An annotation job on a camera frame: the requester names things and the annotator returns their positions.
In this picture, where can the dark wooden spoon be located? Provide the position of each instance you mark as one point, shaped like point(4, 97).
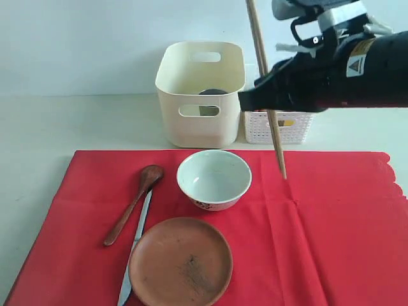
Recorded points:
point(149, 176)

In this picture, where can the red tablecloth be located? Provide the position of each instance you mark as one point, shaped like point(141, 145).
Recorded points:
point(334, 234)

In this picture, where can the brown wooden plate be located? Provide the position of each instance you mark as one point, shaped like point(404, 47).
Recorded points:
point(181, 261)

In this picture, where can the stainless steel cup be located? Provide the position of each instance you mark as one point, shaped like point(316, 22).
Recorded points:
point(210, 111)

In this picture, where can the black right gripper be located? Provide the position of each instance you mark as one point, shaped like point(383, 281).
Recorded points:
point(315, 79)

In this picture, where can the white ceramic floral bowl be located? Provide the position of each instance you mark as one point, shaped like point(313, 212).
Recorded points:
point(214, 180)

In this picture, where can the yellow cheese wedge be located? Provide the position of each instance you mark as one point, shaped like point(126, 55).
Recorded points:
point(288, 123)

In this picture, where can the cream plastic storage bin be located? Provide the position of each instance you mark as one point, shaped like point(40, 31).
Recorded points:
point(186, 69)

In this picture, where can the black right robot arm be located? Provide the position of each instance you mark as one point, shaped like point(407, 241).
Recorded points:
point(387, 65)

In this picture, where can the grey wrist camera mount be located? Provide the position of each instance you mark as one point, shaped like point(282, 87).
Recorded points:
point(327, 13)

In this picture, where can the steel table knife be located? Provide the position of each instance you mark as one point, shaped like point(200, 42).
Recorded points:
point(126, 288)

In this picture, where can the white perforated plastic basket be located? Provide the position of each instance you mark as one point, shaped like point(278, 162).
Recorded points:
point(257, 128)

